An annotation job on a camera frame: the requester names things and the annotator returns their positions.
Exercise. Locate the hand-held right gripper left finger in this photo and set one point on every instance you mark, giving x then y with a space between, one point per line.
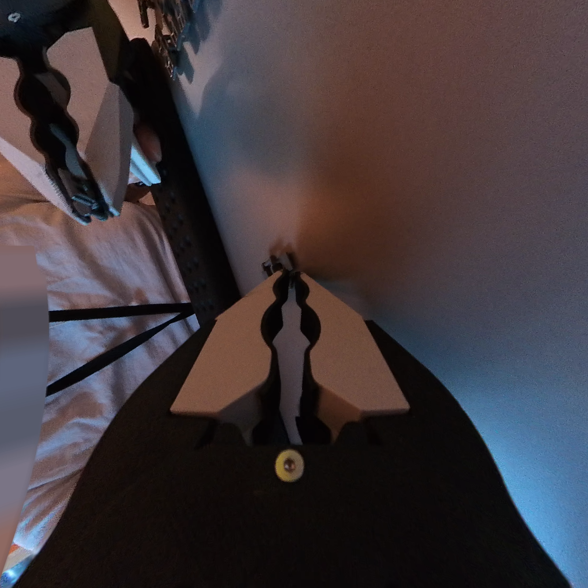
225 367

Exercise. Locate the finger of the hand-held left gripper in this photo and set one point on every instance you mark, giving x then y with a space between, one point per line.
92 82
9 119

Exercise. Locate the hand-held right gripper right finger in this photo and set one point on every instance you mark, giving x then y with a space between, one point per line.
358 367

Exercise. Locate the small dark axle brick piece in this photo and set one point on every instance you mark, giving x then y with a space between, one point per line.
83 202

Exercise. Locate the grey desk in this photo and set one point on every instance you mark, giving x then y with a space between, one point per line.
413 183

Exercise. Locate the person's left hand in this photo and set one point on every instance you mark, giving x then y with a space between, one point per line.
149 142

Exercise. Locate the pile of dark brick pieces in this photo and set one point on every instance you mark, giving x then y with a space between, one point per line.
177 41

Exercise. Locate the person's white shirt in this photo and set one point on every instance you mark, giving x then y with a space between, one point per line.
115 257

